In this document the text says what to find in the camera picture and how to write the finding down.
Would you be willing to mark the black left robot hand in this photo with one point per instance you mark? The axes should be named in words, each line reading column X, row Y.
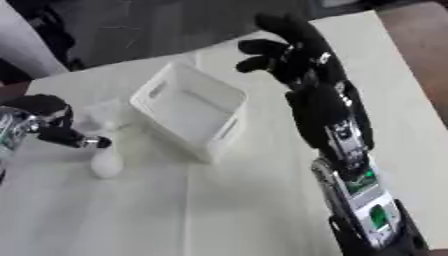
column 53, row 119

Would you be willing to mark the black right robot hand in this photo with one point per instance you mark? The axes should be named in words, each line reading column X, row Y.
column 312, row 83

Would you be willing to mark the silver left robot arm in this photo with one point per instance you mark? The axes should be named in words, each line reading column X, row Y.
column 13, row 131

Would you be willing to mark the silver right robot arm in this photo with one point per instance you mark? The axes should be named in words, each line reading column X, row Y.
column 364, row 196

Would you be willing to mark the white plastic box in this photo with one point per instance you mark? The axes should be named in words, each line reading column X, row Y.
column 189, row 108

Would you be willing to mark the clear plastic cup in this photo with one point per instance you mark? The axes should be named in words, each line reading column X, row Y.
column 105, row 115

